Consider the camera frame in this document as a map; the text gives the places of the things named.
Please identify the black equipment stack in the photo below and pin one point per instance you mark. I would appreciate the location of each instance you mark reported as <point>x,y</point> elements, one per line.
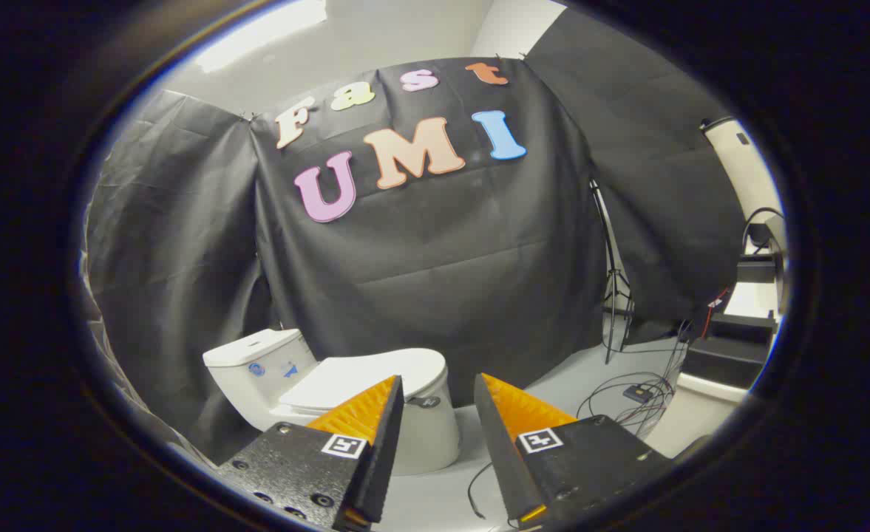
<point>726,358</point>

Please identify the white toilet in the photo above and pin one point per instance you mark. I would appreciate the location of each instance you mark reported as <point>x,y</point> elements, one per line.
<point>431,443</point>

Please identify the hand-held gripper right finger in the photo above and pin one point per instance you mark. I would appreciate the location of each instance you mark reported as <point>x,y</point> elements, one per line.
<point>505,458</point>

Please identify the black tripod stand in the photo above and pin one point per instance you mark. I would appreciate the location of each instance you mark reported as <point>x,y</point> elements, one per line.
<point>613,284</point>

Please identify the black backdrop cloth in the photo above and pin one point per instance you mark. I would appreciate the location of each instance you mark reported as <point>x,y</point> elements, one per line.
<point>434,258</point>

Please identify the white cabinet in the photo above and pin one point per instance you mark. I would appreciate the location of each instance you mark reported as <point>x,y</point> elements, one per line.
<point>690,417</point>

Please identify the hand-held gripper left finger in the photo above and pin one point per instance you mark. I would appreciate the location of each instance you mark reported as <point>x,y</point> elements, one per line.
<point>379,458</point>

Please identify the small black floor box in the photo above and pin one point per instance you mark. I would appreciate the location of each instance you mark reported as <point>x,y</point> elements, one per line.
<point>637,393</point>

